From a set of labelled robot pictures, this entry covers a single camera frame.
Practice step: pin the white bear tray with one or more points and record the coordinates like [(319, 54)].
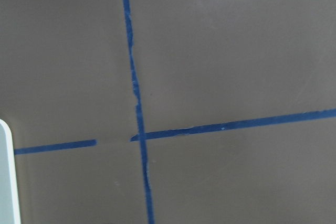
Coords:
[(10, 209)]

